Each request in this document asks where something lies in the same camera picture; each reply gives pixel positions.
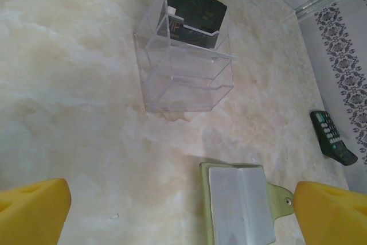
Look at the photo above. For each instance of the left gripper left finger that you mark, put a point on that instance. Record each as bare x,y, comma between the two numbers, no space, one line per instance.
31,216

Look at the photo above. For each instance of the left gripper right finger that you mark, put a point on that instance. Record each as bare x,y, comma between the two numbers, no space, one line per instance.
332,219

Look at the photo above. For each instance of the green card holder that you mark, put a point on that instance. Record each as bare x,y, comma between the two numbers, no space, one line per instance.
238,199

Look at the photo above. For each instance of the black VIP card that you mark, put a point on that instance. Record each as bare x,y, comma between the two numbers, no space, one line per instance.
200,9

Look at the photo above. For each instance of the black calculator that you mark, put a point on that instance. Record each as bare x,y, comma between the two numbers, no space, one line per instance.
329,136

